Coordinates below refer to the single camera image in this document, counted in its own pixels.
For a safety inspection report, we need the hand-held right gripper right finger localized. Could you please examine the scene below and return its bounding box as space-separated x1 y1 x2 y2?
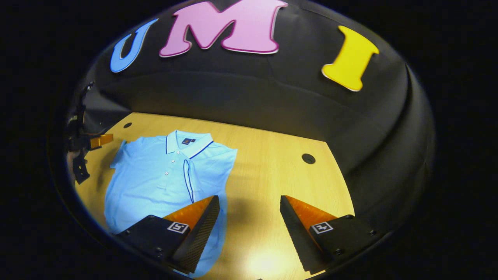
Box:
279 195 378 274

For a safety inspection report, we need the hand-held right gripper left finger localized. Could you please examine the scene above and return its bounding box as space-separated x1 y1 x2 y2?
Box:
115 195 221 274

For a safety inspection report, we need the light blue T-shirt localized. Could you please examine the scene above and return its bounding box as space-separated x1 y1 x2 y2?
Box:
104 129 238 278

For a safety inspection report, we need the black backdrop cloth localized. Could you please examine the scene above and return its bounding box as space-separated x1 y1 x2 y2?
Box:
64 0 435 242

